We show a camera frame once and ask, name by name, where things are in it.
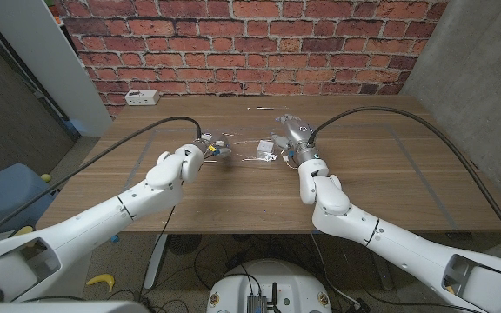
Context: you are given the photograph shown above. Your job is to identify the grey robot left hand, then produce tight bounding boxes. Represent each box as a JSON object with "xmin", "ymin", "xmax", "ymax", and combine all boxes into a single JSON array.
[{"xmin": 192, "ymin": 132, "xmax": 233, "ymax": 160}]

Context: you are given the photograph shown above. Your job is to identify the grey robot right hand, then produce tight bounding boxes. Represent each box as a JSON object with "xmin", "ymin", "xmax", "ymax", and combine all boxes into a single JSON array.
[{"xmin": 270, "ymin": 114, "xmax": 321, "ymax": 165}]

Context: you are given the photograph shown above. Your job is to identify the clear cellophane sheet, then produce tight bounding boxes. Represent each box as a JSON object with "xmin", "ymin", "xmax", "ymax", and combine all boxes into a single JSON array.
[{"xmin": 202, "ymin": 103, "xmax": 291, "ymax": 164}]

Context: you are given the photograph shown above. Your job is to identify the small white box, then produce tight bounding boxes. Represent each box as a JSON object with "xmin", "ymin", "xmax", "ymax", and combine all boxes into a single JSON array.
[{"xmin": 256, "ymin": 139, "xmax": 276, "ymax": 160}]

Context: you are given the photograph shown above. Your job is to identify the grey electronics box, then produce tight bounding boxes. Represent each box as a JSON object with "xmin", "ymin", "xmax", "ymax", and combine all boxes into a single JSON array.
[{"xmin": 246, "ymin": 295, "xmax": 269, "ymax": 313}]

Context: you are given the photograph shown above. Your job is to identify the white power strip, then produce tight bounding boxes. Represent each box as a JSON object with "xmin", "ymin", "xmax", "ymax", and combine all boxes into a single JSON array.
[{"xmin": 124, "ymin": 90, "xmax": 161, "ymax": 107}]

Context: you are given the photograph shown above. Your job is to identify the red brick print backdrop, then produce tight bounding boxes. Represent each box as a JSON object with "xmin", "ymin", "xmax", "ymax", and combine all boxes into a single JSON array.
[{"xmin": 54, "ymin": 0, "xmax": 450, "ymax": 118}]

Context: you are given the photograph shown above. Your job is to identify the black round fan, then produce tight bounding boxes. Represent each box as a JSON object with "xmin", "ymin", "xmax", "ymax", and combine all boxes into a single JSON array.
[{"xmin": 166, "ymin": 234, "xmax": 203, "ymax": 256}]

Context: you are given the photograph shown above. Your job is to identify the white table leg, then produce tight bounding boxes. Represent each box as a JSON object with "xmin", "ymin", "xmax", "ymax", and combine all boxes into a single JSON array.
[{"xmin": 144, "ymin": 234, "xmax": 169, "ymax": 290}]

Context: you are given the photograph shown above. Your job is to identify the white robot torso base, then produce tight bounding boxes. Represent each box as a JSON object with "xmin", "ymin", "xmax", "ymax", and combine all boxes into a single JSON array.
[{"xmin": 205, "ymin": 259, "xmax": 333, "ymax": 313}]

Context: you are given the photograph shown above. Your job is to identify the grey table leg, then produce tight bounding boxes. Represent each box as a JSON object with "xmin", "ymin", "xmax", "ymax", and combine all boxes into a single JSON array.
[{"xmin": 370, "ymin": 254, "xmax": 395, "ymax": 291}]

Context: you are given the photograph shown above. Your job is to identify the white door panel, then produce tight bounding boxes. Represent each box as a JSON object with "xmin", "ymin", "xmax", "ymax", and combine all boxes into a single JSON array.
[{"xmin": 0, "ymin": 0, "xmax": 113, "ymax": 138}]

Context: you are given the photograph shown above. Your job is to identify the yellow black foot pedal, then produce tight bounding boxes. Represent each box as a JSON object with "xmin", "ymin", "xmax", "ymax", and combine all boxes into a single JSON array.
[{"xmin": 9, "ymin": 224, "xmax": 37, "ymax": 239}]

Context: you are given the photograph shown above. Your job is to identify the blue grey plastic bin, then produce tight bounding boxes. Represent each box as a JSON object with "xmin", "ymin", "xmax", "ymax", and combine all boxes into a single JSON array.
[{"xmin": 0, "ymin": 163, "xmax": 58, "ymax": 238}]

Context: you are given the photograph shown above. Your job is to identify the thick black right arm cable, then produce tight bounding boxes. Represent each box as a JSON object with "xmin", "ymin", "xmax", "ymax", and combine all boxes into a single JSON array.
[{"xmin": 306, "ymin": 106, "xmax": 501, "ymax": 256}]

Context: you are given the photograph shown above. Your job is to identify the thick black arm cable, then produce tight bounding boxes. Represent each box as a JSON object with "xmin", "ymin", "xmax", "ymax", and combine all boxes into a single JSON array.
[
  {"xmin": 306, "ymin": 106, "xmax": 501, "ymax": 256},
  {"xmin": 0, "ymin": 116, "xmax": 203, "ymax": 249}
]

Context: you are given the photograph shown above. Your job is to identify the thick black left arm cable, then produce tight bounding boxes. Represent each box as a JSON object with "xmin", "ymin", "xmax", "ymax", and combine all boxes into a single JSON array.
[{"xmin": 0, "ymin": 116, "xmax": 203, "ymax": 249}]

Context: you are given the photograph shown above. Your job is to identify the thin black left wrist cable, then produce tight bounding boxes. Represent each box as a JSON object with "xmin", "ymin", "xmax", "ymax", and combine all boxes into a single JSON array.
[{"xmin": 138, "ymin": 205, "xmax": 177, "ymax": 303}]

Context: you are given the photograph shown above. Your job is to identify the white floor cable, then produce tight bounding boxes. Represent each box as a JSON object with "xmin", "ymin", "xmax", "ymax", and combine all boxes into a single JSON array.
[{"xmin": 310, "ymin": 233, "xmax": 363, "ymax": 308}]

